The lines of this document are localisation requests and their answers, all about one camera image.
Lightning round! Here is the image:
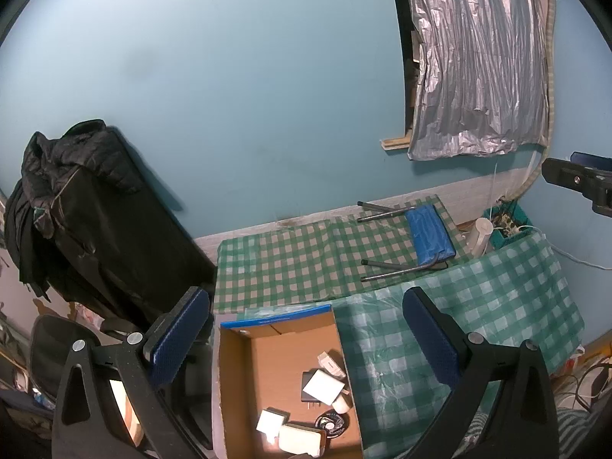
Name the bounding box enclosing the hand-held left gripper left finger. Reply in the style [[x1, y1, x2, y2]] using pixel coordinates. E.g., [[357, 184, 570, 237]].
[[52, 286, 213, 459]]

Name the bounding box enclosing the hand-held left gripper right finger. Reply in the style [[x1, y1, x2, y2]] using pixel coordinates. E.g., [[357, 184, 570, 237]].
[[402, 287, 560, 459]]

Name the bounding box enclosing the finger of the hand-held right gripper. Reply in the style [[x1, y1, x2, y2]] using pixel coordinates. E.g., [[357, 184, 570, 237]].
[[570, 151, 612, 173], [542, 157, 612, 218]]

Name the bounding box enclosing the cardboard box with blue edge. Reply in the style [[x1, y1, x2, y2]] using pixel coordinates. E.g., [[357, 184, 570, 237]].
[[217, 303, 364, 459]]

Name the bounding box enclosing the white hexagonal device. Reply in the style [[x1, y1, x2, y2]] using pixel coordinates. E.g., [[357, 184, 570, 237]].
[[317, 351, 346, 378]]

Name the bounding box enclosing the large white square charger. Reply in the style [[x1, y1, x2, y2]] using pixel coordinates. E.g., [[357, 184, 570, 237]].
[[304, 368, 346, 405]]

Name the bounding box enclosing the small white square charger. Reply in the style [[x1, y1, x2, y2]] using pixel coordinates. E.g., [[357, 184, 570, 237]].
[[257, 407, 290, 441]]

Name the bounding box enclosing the black round fan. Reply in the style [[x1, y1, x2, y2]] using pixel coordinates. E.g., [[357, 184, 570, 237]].
[[314, 411, 350, 438]]

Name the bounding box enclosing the black power adapter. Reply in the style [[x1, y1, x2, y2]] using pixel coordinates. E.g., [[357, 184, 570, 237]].
[[300, 369, 321, 409]]

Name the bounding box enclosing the white rounded rectangular case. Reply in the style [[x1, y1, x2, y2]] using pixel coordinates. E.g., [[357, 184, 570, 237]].
[[278, 423, 326, 457]]

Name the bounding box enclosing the teal white checked plastic cloth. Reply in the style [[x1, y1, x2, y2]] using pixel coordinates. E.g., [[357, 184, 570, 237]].
[[333, 234, 586, 459]]

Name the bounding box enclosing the white round wooden board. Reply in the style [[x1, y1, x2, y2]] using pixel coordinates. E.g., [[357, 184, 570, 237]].
[[109, 378, 144, 445]]

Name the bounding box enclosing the blue plastic basket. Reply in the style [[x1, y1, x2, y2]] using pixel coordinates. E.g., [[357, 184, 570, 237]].
[[483, 201, 536, 249]]

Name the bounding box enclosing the folding stool with blue seat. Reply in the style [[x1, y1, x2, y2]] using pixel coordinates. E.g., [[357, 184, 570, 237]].
[[356, 200, 457, 283]]

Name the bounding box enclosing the white cylindrical appliance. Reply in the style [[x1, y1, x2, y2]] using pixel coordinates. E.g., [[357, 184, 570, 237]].
[[466, 217, 494, 256]]

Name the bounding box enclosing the black office chair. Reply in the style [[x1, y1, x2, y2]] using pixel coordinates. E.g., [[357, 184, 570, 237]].
[[29, 313, 213, 450]]

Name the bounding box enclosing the green beige checked cloth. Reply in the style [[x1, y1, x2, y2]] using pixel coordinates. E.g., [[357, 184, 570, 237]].
[[213, 194, 472, 314]]

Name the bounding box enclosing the black puffer jacket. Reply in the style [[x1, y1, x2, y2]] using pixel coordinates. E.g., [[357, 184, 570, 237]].
[[5, 119, 216, 326]]

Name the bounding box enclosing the silver foil curtain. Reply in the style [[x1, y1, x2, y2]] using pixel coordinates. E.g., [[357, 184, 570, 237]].
[[399, 0, 550, 162]]

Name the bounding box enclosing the white cable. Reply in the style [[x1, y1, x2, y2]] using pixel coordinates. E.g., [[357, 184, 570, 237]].
[[516, 224, 612, 271]]

